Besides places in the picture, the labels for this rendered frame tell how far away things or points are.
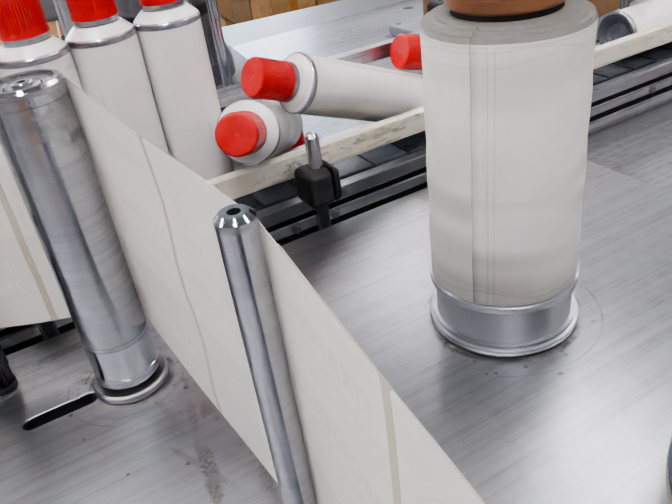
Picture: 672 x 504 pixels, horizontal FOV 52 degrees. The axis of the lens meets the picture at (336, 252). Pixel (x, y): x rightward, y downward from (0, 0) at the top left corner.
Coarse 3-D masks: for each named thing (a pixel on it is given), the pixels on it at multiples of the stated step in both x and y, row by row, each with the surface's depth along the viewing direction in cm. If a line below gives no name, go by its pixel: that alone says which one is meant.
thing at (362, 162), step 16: (656, 48) 81; (608, 64) 78; (624, 64) 78; (640, 64) 77; (400, 144) 66; (416, 144) 66; (352, 160) 65; (368, 160) 64; (384, 160) 64; (256, 192) 61; (272, 192) 61; (288, 192) 61; (256, 208) 59
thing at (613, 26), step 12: (660, 0) 79; (612, 12) 78; (624, 12) 77; (636, 12) 77; (648, 12) 78; (660, 12) 78; (600, 24) 80; (612, 24) 79; (624, 24) 78; (636, 24) 77; (648, 24) 77; (660, 24) 78; (600, 36) 81; (612, 36) 80; (624, 36) 79
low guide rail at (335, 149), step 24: (600, 48) 73; (624, 48) 74; (648, 48) 76; (384, 120) 63; (408, 120) 63; (336, 144) 60; (360, 144) 62; (384, 144) 63; (264, 168) 58; (288, 168) 59; (240, 192) 57
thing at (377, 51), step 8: (416, 32) 69; (392, 40) 68; (360, 48) 67; (368, 48) 66; (376, 48) 67; (384, 48) 67; (336, 56) 65; (344, 56) 65; (352, 56) 66; (360, 56) 66; (368, 56) 67; (376, 56) 67; (384, 56) 68; (224, 88) 61; (232, 88) 61; (240, 88) 61; (224, 96) 61; (232, 96) 61; (240, 96) 62; (224, 104) 61
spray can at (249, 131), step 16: (224, 112) 54; (240, 112) 50; (256, 112) 53; (272, 112) 54; (224, 128) 50; (240, 128) 50; (256, 128) 50; (272, 128) 54; (288, 128) 59; (224, 144) 50; (240, 144) 50; (256, 144) 50; (272, 144) 54; (288, 144) 63; (240, 160) 55; (256, 160) 55
